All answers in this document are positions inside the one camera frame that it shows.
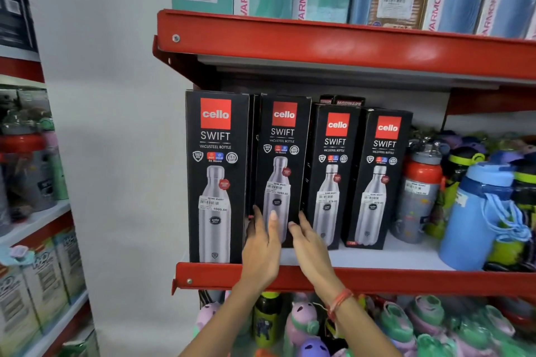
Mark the white green bottle carton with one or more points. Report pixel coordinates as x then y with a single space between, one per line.
16 310
47 285
71 262

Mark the person's left hand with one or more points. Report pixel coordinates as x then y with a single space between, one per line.
259 256

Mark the light green slim bottle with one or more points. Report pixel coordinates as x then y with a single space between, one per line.
56 164

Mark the green and black kids bottle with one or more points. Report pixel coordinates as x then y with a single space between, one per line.
456 168

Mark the grey bottle with red lid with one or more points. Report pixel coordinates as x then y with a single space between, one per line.
416 197

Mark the grey flask with red band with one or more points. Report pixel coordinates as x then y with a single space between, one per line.
29 168

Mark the person's left forearm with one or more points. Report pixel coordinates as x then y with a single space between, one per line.
226 323

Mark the person's right hand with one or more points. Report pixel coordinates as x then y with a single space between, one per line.
314 256

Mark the person's right forearm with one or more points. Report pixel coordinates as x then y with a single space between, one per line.
364 331

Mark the pile of green pink bottles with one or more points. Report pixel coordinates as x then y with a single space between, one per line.
452 325

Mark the medium black steel bottle box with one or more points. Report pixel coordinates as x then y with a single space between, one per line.
284 147

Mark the red metal shelf edge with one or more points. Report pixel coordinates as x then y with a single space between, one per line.
398 279

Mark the large black steel bottle box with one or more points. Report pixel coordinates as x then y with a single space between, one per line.
217 160

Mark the violet round bottle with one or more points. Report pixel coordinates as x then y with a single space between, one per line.
313 348

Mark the person's left thumb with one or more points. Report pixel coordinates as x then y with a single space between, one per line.
274 229

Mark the small black steel bottle box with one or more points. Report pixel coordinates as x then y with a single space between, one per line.
335 177
379 185

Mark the person's right thumb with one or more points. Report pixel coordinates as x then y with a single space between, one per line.
294 233

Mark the row of colourful kids bottles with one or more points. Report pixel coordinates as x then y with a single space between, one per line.
494 145

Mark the red metal shelf with bracket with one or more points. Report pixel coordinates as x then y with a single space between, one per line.
335 43

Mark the purple animal shaped bottle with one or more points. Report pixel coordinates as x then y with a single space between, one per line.
303 321

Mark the black box with red label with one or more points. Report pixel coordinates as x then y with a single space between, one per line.
341 100

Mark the black bottle with green lid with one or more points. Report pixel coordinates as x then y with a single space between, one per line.
267 319

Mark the red thread wristband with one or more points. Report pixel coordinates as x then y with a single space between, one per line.
338 303

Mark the pink kids bottle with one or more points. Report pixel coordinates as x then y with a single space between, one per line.
208 313

